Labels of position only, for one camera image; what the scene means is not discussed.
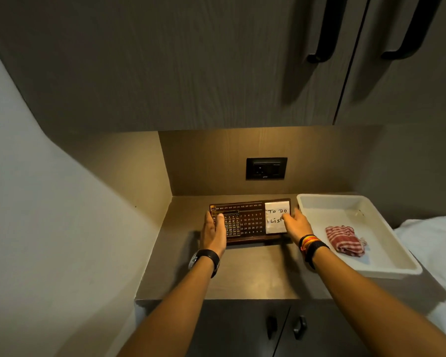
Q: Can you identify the black wall socket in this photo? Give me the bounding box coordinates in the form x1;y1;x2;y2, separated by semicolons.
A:
245;157;288;181

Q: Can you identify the black wristband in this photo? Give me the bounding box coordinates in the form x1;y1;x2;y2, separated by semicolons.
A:
304;239;331;270

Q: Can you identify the wide grey upper cabinet door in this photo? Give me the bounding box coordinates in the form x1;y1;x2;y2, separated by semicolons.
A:
0;0;371;133

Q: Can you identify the orange and yellow thread bracelet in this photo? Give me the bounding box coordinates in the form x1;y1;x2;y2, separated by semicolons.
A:
298;234;319;254

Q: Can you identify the person's left hand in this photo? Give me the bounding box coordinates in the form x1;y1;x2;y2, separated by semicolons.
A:
199;211;227;259

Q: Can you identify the black lower cabinet handle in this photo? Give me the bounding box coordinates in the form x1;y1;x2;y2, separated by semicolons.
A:
293;315;308;341

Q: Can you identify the black wristwatch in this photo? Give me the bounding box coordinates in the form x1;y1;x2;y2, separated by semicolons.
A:
188;249;221;279

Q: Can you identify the black upper cabinet handle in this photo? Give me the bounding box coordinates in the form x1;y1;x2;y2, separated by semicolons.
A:
306;0;349;64
379;0;444;61

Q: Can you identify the white bed sheet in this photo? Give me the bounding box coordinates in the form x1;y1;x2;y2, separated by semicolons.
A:
393;216;446;337

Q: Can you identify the white plastic tray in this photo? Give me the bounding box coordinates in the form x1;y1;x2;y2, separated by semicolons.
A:
296;193;424;280

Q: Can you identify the narrow grey upper cabinet door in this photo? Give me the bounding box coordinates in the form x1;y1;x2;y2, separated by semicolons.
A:
334;0;446;126

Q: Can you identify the person's left forearm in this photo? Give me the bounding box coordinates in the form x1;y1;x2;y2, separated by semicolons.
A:
116;256;217;357

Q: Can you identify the grey lower cabinet door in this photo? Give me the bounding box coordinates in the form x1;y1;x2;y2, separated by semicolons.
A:
185;299;291;357
274;303;373;357

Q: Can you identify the person's right hand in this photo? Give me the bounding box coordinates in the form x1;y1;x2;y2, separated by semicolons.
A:
281;208;315;246

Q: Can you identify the brown wooden calendar board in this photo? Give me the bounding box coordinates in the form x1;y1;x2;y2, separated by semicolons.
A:
209;198;293;246

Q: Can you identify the white handwritten note paper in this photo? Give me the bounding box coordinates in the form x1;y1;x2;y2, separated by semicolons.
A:
264;201;291;235

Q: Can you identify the red checked cloth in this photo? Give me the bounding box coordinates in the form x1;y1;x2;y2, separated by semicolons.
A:
325;225;368;258

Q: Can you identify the person's right forearm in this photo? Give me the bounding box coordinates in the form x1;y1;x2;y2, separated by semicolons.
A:
311;247;446;357

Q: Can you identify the black cabinet handle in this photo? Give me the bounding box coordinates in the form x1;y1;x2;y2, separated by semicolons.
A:
293;315;308;341
306;0;349;64
379;0;444;61

